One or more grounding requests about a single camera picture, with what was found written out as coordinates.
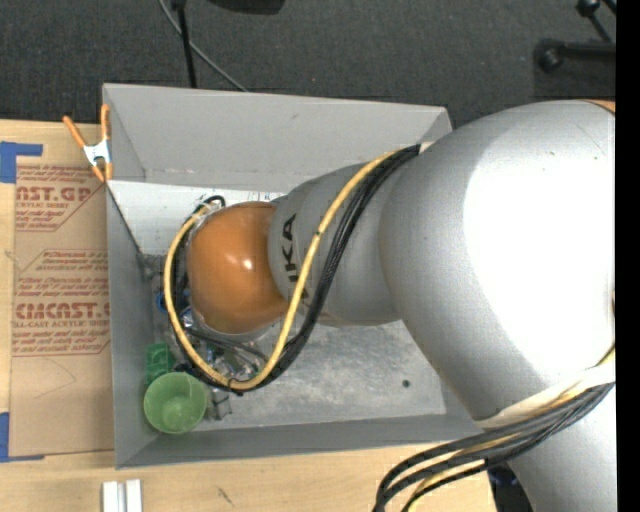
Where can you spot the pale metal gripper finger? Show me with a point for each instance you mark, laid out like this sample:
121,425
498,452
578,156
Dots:
220,404

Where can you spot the green plastic cup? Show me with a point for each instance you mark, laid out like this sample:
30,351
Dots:
175,405

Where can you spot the grey metal bin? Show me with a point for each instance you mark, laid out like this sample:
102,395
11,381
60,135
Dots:
350,360

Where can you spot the brown cardboard board red print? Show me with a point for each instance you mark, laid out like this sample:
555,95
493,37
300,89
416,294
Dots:
60,280

